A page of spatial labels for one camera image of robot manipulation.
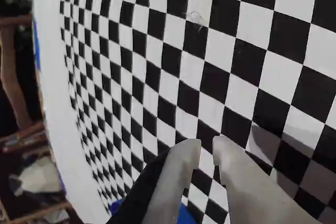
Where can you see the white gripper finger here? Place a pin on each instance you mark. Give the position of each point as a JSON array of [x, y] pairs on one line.
[[249, 195]]

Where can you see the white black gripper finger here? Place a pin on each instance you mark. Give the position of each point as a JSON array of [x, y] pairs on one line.
[[170, 182]]

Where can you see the blue round box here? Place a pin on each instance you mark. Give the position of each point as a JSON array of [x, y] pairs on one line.
[[187, 216]]

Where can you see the light wooden bookshelf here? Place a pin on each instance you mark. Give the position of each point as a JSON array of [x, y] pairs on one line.
[[47, 209]]

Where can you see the black white checkered mat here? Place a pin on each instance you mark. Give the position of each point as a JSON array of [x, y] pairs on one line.
[[236, 51]]

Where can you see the blue tape strip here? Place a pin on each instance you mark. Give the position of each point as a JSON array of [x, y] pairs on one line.
[[36, 56]]

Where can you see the brown wooden chair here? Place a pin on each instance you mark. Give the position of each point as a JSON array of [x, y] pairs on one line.
[[9, 82]]

